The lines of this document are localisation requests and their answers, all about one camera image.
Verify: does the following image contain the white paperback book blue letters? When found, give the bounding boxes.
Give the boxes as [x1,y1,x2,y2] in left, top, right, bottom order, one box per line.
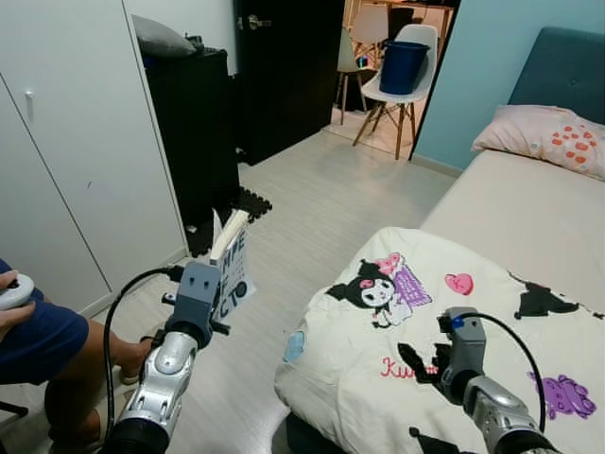
[208,208,258,321]

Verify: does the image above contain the white controller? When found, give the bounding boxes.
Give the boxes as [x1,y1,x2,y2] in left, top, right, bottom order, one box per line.
[0,273,37,311]

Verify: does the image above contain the person hand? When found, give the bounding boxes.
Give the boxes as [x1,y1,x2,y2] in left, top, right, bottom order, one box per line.
[0,303,37,338]

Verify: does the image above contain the cream cartoon print blanket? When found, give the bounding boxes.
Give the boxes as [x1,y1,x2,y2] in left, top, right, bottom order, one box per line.
[274,225,605,454]

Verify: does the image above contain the black foam puzzle mat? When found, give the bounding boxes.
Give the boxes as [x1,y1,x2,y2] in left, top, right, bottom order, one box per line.
[187,184,275,258]

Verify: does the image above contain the black cabinet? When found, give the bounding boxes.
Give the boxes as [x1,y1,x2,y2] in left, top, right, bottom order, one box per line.
[142,45,242,233]

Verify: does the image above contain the person in blue shorts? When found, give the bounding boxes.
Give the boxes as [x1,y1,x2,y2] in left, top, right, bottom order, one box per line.
[0,257,162,450]

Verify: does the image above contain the white wardrobe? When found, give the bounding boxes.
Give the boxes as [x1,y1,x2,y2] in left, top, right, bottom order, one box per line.
[0,0,190,318]

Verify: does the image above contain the black office chair base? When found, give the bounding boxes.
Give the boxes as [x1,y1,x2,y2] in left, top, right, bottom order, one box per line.
[0,400,29,419]

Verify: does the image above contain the black door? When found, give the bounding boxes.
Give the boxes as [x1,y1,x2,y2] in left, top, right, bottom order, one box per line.
[232,0,346,168]

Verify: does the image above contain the pink patterned pillow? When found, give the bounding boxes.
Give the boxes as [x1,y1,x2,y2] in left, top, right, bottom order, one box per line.
[471,104,605,181]

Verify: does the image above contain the grey cushion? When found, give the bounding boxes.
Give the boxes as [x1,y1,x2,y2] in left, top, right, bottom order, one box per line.
[130,13,199,60]

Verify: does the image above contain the white chair wooden legs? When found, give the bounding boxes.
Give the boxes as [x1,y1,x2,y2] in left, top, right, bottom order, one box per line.
[352,24,441,160]
[336,26,372,126]

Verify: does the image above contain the dark blue bucket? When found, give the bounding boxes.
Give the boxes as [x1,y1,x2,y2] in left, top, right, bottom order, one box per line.
[380,40,432,96]

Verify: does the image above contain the teal upholstered headboard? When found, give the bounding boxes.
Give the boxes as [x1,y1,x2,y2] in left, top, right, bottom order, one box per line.
[509,26,605,126]

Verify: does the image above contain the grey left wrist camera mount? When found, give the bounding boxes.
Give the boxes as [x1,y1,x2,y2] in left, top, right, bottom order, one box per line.
[175,262,224,327]

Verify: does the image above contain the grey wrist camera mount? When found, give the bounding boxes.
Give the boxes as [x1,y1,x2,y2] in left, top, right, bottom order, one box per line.
[440,306,488,370]
[175,262,224,327]

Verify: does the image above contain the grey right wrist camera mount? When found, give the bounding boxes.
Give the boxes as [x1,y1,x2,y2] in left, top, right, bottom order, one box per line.
[440,306,488,370]

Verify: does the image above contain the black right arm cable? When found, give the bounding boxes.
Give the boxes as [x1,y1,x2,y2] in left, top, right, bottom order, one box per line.
[452,310,549,434]

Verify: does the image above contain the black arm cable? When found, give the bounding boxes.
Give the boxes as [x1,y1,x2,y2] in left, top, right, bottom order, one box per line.
[102,265,185,436]
[452,310,549,434]

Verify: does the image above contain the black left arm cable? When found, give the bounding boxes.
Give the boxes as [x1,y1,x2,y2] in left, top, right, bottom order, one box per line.
[102,265,185,436]

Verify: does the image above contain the black door frame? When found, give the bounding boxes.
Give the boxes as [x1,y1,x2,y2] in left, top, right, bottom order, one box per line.
[408,0,461,164]

